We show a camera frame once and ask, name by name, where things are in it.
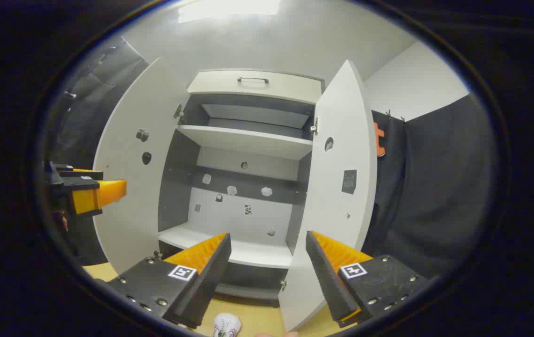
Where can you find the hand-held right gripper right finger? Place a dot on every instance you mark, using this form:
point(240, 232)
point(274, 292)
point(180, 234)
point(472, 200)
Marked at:
point(325, 276)

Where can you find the white striped shoe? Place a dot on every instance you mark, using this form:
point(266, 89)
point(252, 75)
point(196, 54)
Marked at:
point(227, 324)

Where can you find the white cabinet drawer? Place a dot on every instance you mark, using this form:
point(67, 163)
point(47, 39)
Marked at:
point(285, 89)

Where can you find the white cabinet shelf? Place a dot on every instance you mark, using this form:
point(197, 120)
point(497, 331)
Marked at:
point(257, 252)
point(248, 140)

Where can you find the ceiling light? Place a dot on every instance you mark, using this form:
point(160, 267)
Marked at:
point(229, 8)

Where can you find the white cabinet door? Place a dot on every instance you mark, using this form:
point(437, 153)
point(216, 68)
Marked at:
point(341, 140)
point(126, 224)

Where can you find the white shoe cabinet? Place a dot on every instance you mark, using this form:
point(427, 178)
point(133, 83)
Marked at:
point(178, 187)

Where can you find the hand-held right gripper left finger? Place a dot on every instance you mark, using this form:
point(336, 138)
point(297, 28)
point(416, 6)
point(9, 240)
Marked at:
point(210, 276)

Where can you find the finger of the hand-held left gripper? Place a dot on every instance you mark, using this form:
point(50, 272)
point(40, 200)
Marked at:
point(103, 192)

